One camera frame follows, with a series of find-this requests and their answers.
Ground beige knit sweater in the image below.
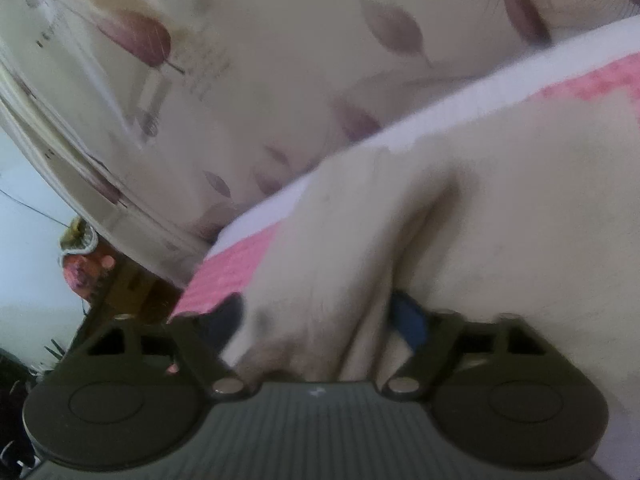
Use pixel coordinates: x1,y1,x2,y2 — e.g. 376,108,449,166
224,92,639,479

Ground cluttered side shelf items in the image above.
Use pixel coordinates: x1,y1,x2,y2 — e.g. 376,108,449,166
60,217,181,323

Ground beige leaf print curtain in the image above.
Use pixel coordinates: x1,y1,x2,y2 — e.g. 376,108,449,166
1,0,639,284

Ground pink checkered bed sheet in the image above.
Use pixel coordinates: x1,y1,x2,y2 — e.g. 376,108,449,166
175,16,639,313

